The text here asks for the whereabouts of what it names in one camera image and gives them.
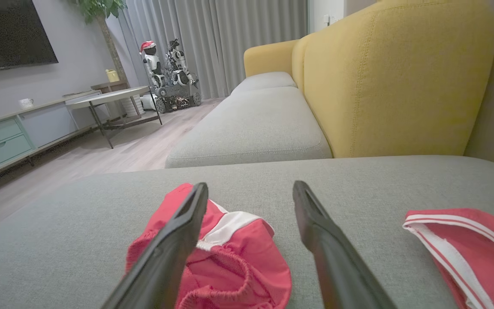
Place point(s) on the small grey sofa seat cushion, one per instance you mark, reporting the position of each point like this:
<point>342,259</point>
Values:
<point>264,80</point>

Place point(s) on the white cup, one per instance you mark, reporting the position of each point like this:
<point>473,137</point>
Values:
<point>26,103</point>

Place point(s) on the large grey sofa chaise cushion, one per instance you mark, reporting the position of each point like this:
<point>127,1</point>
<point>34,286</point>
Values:
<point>358,184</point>

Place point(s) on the grey tracked robot base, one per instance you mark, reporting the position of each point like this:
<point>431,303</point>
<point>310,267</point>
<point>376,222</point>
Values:
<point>176,94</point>

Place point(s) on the white and black humanoid robot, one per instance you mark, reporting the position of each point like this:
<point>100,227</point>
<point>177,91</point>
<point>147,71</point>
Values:
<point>178,64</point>

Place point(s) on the grey top metal leg table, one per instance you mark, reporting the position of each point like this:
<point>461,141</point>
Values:
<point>109,96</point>

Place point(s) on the large yellow sofa backrest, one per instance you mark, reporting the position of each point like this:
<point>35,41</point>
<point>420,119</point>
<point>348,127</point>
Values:
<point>401,81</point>

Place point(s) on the grey pleated curtain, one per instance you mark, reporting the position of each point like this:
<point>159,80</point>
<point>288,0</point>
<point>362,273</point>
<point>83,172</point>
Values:
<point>230,43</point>

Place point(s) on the yellow sofa armrest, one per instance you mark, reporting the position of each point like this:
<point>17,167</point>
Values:
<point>268,58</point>

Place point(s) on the yellow watering can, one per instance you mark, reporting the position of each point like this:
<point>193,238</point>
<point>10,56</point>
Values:
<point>112,76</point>

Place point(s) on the black flat screen television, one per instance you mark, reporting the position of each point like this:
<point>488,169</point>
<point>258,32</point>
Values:
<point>7,30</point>

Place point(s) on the long low media cabinet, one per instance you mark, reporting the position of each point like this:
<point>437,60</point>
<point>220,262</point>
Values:
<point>49,122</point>

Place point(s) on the potted green tree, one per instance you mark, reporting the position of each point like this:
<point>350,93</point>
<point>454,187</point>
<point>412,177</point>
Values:
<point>101,8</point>

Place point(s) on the wide grey sofa seat cushion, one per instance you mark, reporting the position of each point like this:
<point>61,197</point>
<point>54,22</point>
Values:
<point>251,128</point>

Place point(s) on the brown wooden side table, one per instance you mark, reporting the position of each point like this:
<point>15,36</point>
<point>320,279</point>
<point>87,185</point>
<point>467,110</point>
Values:
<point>109,86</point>

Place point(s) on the white wall switch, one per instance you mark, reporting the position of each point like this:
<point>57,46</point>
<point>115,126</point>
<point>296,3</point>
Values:
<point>326,19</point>

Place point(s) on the red jersey with white stripes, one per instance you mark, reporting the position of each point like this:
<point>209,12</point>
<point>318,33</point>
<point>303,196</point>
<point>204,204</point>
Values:
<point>478,244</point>

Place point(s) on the red shorts with white trim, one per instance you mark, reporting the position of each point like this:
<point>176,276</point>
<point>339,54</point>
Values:
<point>238,266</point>

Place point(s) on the white robot with santa hat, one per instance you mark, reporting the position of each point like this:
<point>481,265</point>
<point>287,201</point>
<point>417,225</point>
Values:
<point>152,62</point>

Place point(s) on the white ribbed stool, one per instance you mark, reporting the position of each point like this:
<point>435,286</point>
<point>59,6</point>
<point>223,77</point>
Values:
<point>134,107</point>

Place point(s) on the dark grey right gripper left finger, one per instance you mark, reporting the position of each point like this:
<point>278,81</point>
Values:
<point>161,270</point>

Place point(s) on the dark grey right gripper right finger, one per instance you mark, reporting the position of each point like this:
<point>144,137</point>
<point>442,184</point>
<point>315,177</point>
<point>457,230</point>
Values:
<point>341,274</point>

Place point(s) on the small white box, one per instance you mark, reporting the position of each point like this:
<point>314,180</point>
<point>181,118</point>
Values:
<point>148,102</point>

